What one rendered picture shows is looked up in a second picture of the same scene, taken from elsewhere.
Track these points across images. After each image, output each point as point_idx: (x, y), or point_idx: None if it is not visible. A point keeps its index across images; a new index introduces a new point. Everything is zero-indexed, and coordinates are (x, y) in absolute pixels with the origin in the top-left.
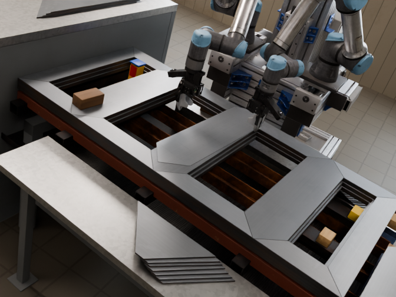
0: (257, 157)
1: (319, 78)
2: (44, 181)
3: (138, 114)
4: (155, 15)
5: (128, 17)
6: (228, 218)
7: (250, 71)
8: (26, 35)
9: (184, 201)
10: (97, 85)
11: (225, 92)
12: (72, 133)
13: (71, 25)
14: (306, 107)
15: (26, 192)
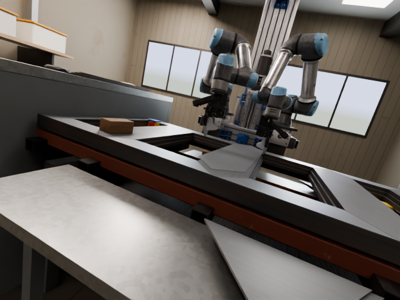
0: None
1: (282, 124)
2: (50, 211)
3: (165, 146)
4: (160, 99)
5: (144, 94)
6: (346, 221)
7: (231, 128)
8: (49, 72)
9: (265, 209)
10: None
11: None
12: (99, 159)
13: (99, 81)
14: (281, 142)
15: None
